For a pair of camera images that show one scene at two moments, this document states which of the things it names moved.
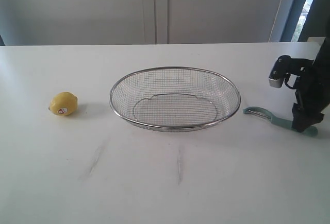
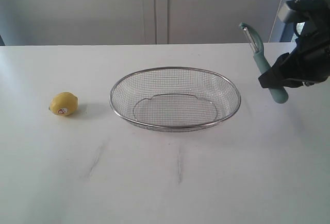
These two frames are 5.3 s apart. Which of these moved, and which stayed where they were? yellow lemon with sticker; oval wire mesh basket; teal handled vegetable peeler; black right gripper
Moved: teal handled vegetable peeler; black right gripper
Stayed: yellow lemon with sticker; oval wire mesh basket
